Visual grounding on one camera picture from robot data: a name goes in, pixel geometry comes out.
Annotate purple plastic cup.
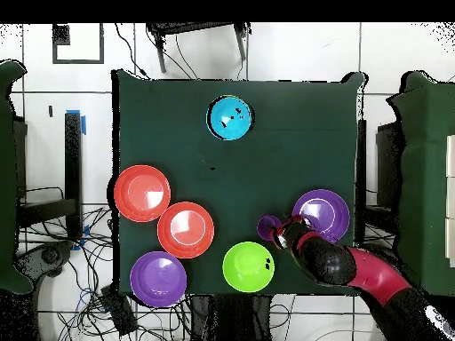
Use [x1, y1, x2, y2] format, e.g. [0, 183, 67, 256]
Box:
[256, 214, 283, 242]

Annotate small blue plastic bowl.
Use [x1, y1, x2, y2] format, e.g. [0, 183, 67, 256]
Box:
[205, 94, 254, 142]

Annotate white box stack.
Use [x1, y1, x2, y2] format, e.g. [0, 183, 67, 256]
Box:
[445, 134, 455, 267]

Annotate large purple plastic bowl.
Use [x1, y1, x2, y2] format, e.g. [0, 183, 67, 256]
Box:
[129, 250, 188, 308]
[291, 188, 351, 244]

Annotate large green plastic bowl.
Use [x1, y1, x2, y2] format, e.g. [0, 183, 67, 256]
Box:
[222, 241, 275, 293]

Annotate large orange plastic bowl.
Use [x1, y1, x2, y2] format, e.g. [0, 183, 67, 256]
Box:
[113, 164, 172, 223]
[156, 201, 215, 259]

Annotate dark green side table cloth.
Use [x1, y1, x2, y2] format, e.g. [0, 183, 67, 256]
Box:
[386, 69, 455, 303]
[0, 59, 34, 295]

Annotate black power strip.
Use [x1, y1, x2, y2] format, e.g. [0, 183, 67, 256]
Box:
[100, 284, 139, 337]

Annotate black metal beam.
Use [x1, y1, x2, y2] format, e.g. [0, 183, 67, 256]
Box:
[64, 111, 84, 239]
[17, 197, 77, 228]

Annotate dark grey machine base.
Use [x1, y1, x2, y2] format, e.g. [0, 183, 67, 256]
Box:
[14, 241, 75, 283]

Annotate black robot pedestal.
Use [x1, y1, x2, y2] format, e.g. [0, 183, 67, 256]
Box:
[189, 294, 273, 341]

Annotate tangle of black cables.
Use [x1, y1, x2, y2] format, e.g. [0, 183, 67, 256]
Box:
[17, 186, 193, 341]

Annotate thin black floor cable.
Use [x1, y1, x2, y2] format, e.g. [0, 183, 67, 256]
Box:
[114, 22, 151, 80]

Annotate black metal frame stand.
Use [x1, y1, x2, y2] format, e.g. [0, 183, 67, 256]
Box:
[146, 22, 251, 75]

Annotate black square floor frame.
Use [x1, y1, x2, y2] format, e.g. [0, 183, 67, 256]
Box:
[52, 23, 105, 65]

